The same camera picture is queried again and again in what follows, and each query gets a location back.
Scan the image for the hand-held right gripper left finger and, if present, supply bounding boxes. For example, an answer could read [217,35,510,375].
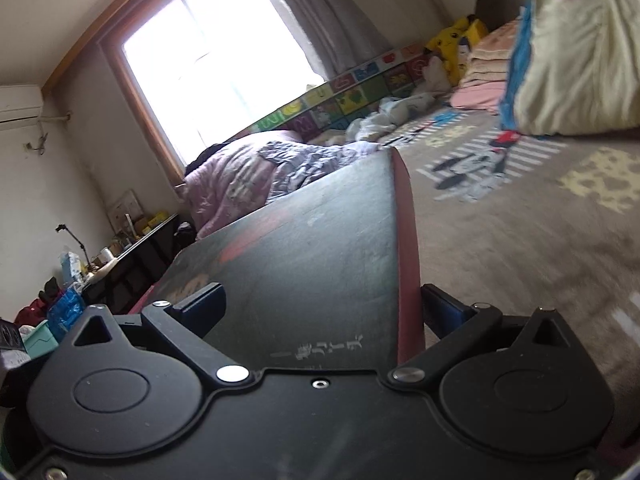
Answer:
[74,282,255,391]

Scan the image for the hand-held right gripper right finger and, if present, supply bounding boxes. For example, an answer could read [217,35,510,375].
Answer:
[389,284,571,389]

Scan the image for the dark portrait box lid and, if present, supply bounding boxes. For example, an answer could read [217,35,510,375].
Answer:
[131,147,427,372]

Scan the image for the red clothing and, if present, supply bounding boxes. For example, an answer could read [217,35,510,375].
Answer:
[14,297,51,327]

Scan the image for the teal storage bin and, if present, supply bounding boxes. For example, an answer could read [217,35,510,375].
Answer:
[20,321,62,362]

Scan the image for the black clothing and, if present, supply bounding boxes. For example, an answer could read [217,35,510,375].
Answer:
[40,277,64,307]

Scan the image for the blue plastic bag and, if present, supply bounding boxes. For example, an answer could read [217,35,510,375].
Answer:
[46,285,87,332]

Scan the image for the dark desk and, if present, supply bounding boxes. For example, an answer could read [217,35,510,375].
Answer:
[81,212,182,312]

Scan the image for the blue tissue pack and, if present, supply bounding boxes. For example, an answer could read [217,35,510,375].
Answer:
[57,252,84,287]

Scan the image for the framed picture board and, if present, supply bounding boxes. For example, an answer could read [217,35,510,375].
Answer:
[107,189,144,237]

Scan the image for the pink quilt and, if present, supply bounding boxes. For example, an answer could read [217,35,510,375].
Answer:
[174,130,301,241]

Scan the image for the lilac floral quilt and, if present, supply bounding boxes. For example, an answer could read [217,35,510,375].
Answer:
[260,140,387,197]

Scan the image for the white crumpled clothing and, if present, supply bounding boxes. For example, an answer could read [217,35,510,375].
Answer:
[345,92,437,144]

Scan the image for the white air conditioner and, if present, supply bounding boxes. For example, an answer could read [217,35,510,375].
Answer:
[0,85,44,127]

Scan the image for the wooden framed window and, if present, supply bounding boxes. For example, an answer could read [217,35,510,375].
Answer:
[100,0,328,183]

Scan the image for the colourful alphabet foam mat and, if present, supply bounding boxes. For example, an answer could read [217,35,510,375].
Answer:
[222,42,437,142]

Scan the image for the white pink plush toy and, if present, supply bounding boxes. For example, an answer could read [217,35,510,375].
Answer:
[422,55,452,92]

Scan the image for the folded pink blanket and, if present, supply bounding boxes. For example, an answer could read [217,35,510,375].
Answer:
[449,22,522,114]

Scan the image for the yellow plush toy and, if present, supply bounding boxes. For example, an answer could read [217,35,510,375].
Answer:
[425,16,489,87]

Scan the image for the cream duvet with blue edge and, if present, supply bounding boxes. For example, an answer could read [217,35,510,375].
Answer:
[497,0,640,137]

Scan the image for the grey curtain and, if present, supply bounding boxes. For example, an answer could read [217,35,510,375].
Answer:
[249,0,397,83]

